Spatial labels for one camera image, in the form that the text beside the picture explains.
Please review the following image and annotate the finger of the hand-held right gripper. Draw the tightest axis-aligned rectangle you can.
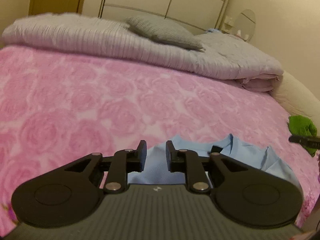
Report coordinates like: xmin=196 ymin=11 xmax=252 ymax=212
xmin=288 ymin=135 xmax=320 ymax=150

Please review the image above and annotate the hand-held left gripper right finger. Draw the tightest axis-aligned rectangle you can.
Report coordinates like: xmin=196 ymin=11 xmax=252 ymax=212
xmin=166 ymin=141 xmax=247 ymax=194

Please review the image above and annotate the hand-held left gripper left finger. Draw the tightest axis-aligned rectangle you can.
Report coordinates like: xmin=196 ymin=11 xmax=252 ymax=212
xmin=64 ymin=140 xmax=147 ymax=194

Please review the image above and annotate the light blue shirt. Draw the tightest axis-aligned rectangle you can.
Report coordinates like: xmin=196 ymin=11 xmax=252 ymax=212
xmin=127 ymin=134 xmax=302 ymax=192

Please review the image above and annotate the green cloth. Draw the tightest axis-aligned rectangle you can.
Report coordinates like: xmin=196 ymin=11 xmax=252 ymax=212
xmin=289 ymin=115 xmax=320 ymax=157

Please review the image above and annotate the long white pillow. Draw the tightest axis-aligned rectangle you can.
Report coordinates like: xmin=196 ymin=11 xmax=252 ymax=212
xmin=269 ymin=71 xmax=320 ymax=125

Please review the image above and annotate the mauve folded sheet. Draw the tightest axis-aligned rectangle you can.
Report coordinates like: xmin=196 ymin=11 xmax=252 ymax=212
xmin=235 ymin=76 xmax=280 ymax=93

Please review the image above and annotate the pink floral blanket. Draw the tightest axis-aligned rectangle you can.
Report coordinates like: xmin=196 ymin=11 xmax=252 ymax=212
xmin=0 ymin=45 xmax=320 ymax=230

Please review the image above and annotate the grey ribbed pillow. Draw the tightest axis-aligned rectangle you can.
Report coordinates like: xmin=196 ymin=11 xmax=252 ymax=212
xmin=125 ymin=15 xmax=205 ymax=52

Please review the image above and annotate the striped lilac quilt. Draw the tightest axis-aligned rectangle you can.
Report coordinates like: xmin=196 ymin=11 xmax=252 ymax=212
xmin=2 ymin=13 xmax=284 ymax=80

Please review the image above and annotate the oval mirror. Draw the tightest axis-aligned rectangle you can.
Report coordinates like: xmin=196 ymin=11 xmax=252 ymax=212
xmin=235 ymin=9 xmax=257 ymax=42

